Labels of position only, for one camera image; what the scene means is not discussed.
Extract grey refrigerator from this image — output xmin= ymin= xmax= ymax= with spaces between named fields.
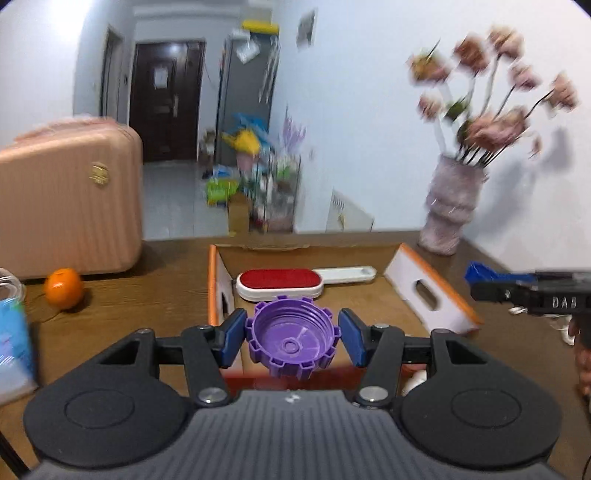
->
xmin=216 ymin=34 xmax=280 ymax=167

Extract green snack packet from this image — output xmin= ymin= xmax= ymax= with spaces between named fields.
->
xmin=205 ymin=179 xmax=241 ymax=206

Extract bunch of dried roses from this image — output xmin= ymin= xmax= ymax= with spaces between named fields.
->
xmin=406 ymin=25 xmax=580 ymax=169

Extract blue plastic toy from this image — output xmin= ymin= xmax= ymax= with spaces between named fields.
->
xmin=233 ymin=112 xmax=269 ymax=132

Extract red and white lint brush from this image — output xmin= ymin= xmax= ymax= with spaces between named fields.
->
xmin=235 ymin=265 xmax=377 ymax=303

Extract white flat board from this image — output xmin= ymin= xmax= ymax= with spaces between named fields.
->
xmin=325 ymin=188 xmax=375 ymax=233

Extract orange fruit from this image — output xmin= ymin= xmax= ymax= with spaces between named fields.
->
xmin=44 ymin=268 xmax=85 ymax=311

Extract person's right hand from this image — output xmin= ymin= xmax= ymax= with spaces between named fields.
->
xmin=568 ymin=318 xmax=591 ymax=398

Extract orange cardboard box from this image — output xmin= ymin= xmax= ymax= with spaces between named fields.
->
xmin=207 ymin=242 xmax=484 ymax=398

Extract white wired earphones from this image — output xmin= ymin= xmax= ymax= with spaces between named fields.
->
xmin=550 ymin=318 xmax=576 ymax=346

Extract pale purple dried bouquet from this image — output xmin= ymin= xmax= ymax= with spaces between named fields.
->
xmin=281 ymin=108 xmax=308 ymax=155

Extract purple plastic screw cap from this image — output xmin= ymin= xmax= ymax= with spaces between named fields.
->
xmin=244 ymin=298 xmax=341 ymax=380

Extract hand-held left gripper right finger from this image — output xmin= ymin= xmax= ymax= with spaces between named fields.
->
xmin=338 ymin=308 xmax=497 ymax=409

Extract pink hard-shell suitcase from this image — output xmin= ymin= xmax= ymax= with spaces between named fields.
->
xmin=0 ymin=116 xmax=145 ymax=280

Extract clear drinking glass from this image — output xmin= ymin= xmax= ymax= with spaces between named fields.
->
xmin=0 ymin=268 xmax=26 ymax=303

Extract hanging white straps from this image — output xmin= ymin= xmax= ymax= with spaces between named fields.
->
xmin=261 ymin=39 xmax=280 ymax=102

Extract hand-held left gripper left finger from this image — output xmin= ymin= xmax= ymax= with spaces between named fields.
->
xmin=88 ymin=308 xmax=249 ymax=408

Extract dark brown entrance door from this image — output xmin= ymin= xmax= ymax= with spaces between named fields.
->
xmin=129 ymin=41 xmax=206 ymax=163

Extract framed wall picture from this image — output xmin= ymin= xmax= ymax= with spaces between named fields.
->
xmin=295 ymin=9 xmax=318 ymax=49

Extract pink textured vase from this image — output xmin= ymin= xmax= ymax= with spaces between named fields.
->
xmin=418 ymin=154 xmax=489 ymax=256

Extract small white plastic piece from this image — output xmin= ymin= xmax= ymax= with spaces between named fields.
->
xmin=402 ymin=369 xmax=428 ymax=398

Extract wire storage rack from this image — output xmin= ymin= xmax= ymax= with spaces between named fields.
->
xmin=252 ymin=152 xmax=301 ymax=234

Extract small brown carton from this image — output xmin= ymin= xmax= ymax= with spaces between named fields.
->
xmin=228 ymin=194 xmax=252 ymax=236

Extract yellow box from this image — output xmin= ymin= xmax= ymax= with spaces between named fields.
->
xmin=242 ymin=19 xmax=280 ymax=34

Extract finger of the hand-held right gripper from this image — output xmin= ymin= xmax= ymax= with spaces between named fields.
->
xmin=470 ymin=279 xmax=543 ymax=305
xmin=464 ymin=261 xmax=539 ymax=286

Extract blue tissue pack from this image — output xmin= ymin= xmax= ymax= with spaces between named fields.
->
xmin=0 ymin=295 xmax=40 ymax=407

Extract grey side door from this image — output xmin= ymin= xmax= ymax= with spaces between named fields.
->
xmin=100 ymin=27 xmax=125 ymax=123

